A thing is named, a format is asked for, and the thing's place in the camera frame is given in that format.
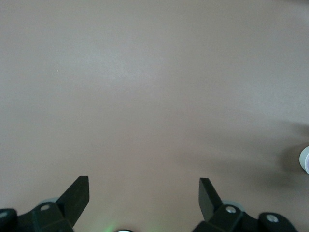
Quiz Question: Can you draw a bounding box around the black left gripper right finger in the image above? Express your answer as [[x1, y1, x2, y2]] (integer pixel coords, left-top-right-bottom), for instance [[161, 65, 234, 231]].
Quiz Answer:
[[193, 178, 260, 232]]

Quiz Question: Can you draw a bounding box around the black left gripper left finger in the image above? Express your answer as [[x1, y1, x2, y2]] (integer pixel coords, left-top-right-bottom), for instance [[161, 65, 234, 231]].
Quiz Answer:
[[17, 176, 90, 232]]

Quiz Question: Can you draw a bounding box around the white bowl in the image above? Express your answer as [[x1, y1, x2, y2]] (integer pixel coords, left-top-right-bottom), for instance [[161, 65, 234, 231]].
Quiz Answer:
[[298, 145, 309, 174]]

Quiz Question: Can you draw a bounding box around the brown table cover mat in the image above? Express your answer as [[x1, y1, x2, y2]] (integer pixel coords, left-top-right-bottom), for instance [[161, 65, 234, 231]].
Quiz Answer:
[[0, 0, 309, 232]]

